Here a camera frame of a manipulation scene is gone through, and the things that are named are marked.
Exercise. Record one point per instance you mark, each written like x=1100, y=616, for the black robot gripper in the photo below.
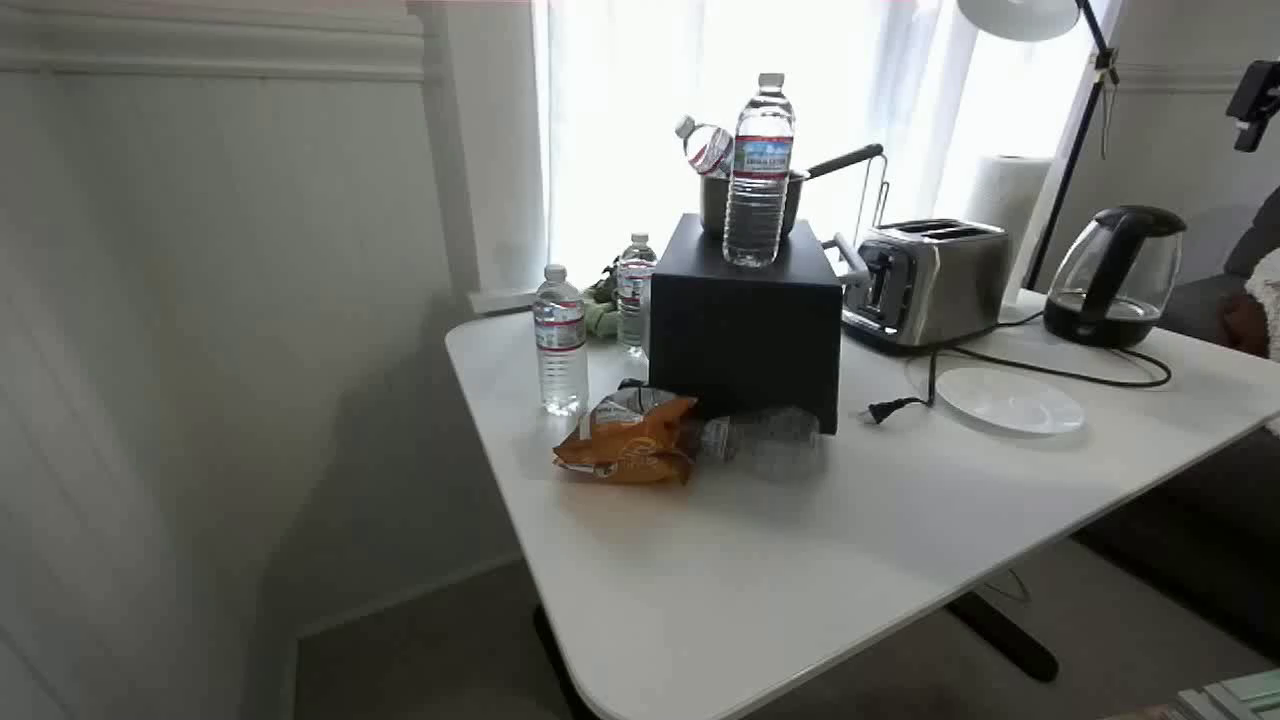
x=1256, y=106

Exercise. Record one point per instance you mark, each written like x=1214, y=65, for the black glass electric kettle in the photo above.
x=1117, y=275

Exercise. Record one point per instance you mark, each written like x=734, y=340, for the brown cushion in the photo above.
x=1240, y=321

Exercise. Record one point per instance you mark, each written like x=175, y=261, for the white lamp with black pole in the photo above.
x=1021, y=15

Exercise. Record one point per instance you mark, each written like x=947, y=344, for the white paper towel roll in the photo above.
x=1004, y=212

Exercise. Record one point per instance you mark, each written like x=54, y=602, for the stainless steel toaster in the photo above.
x=924, y=282

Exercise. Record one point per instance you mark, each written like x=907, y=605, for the white round plate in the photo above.
x=1010, y=400

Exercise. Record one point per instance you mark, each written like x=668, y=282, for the tall clear water bottle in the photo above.
x=756, y=187

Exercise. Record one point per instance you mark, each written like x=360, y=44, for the water bottle with red label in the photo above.
x=707, y=145

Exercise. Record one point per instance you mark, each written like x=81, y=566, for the black cube box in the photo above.
x=746, y=332

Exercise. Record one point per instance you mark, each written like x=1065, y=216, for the black table foot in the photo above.
x=1004, y=643

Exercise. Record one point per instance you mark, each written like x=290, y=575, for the pale green paper sheet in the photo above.
x=1240, y=697

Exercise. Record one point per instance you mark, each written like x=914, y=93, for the crushed clear plastic bottle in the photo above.
x=764, y=438

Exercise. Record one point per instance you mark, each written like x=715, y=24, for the white sheer curtain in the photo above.
x=625, y=120

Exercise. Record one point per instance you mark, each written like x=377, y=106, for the clear water bottle dark label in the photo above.
x=636, y=302

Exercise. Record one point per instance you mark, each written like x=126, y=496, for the green crumpled object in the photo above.
x=600, y=316

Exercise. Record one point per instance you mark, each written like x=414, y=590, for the orange chip bag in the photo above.
x=632, y=450

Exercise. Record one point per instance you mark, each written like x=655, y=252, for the clear water bottle white label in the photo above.
x=561, y=344

